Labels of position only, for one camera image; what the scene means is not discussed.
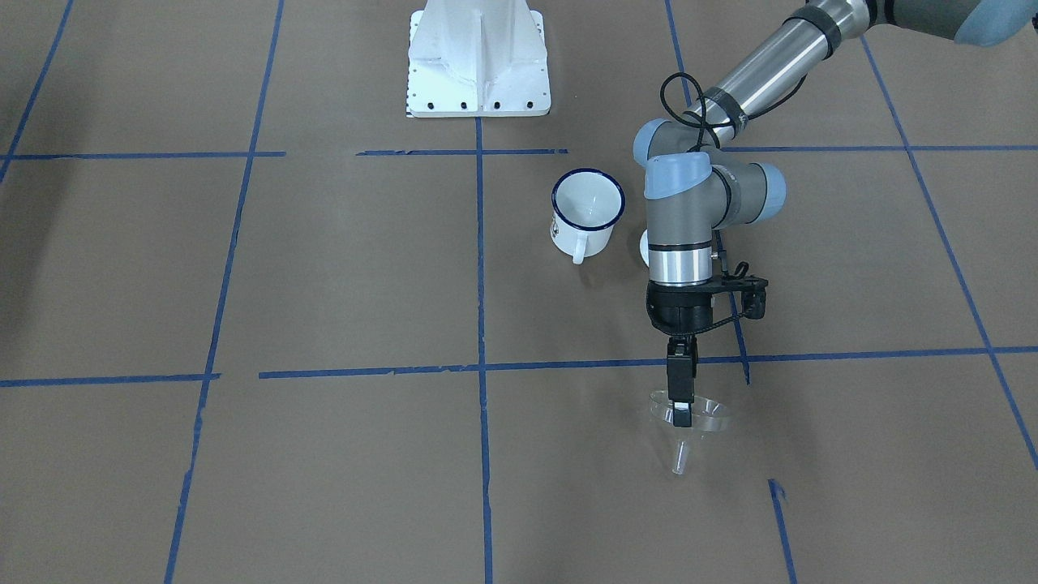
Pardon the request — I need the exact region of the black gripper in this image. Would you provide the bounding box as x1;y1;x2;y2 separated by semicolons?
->
646;282;723;428

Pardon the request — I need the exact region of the clear plastic funnel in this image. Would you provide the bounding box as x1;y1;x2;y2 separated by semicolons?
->
649;389;733;476

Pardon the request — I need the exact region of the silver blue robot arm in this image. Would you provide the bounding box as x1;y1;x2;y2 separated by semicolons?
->
633;1;1036;428

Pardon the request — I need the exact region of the white enamel cup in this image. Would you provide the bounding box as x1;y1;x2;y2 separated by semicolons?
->
549;169;626;265

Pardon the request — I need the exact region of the white round lid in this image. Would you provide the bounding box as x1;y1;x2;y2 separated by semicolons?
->
638;230;649;268

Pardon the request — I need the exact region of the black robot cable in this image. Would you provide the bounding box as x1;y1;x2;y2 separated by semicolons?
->
658;73;812;151

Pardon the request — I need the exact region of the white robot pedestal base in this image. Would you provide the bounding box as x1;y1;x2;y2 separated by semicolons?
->
405;1;552;118

